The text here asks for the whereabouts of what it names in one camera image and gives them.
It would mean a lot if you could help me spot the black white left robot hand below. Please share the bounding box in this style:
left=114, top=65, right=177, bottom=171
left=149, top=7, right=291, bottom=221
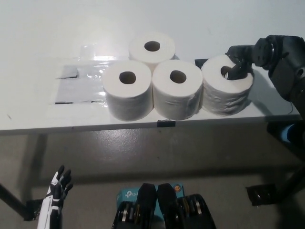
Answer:
left=37, top=165, right=74, bottom=229

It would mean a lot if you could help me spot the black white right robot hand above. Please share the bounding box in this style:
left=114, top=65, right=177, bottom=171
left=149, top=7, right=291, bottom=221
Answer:
left=223, top=45, right=257, bottom=81

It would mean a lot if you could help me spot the white toilet paper roll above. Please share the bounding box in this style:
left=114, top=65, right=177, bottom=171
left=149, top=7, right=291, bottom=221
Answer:
left=201, top=54, right=254, bottom=117
left=128, top=31, right=176, bottom=70
left=152, top=59, right=203, bottom=121
left=102, top=61, right=153, bottom=122

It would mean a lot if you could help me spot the black slanted table leg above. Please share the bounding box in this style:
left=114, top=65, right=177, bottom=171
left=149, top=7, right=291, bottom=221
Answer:
left=276, top=164, right=305, bottom=203
left=0, top=183, right=28, bottom=213

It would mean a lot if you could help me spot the teal router box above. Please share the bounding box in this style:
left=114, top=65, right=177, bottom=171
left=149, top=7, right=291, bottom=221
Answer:
left=116, top=182, right=184, bottom=217

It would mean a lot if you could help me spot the clear plastic sheet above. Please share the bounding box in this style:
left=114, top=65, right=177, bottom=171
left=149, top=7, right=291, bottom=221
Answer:
left=49, top=44, right=131, bottom=105

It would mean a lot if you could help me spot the black bracket with blue part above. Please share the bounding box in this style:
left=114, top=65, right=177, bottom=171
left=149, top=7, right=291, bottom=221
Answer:
left=266, top=121, right=305, bottom=146

